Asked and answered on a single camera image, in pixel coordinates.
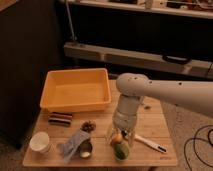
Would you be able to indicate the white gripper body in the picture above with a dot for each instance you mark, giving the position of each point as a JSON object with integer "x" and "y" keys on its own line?
{"x": 124, "y": 122}

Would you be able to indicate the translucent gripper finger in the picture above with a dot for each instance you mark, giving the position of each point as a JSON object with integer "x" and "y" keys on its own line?
{"x": 110, "y": 132}
{"x": 131, "y": 137}

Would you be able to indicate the orange pepper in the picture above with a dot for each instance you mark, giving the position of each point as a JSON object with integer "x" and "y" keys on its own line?
{"x": 117, "y": 138}

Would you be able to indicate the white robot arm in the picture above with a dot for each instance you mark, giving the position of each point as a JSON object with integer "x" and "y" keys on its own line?
{"x": 193, "y": 95}

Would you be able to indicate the yellow plastic tray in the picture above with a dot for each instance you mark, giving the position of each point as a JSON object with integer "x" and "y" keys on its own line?
{"x": 76, "y": 90}

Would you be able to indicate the green round vegetable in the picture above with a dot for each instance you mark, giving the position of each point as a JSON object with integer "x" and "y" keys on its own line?
{"x": 121, "y": 151}

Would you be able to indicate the brown pine cone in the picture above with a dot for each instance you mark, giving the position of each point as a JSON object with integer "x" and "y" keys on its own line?
{"x": 88, "y": 126}

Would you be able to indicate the small metal cup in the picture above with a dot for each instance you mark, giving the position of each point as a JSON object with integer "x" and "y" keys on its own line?
{"x": 85, "y": 149}

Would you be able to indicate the grey blue cloth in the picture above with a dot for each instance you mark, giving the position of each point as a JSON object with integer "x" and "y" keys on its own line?
{"x": 68, "y": 149}

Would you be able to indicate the dark striped block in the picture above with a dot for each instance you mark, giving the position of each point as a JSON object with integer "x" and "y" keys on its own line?
{"x": 60, "y": 119}

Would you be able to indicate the white paper cup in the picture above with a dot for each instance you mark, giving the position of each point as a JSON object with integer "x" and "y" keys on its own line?
{"x": 40, "y": 142}

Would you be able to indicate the grey vertical pole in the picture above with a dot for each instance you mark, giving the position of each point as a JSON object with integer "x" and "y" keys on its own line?
{"x": 73, "y": 37}

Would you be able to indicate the grey metal bench rail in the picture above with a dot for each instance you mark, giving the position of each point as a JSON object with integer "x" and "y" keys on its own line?
{"x": 193, "y": 68}

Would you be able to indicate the black handle on rail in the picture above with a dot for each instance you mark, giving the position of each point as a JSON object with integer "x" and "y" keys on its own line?
{"x": 180, "y": 61}

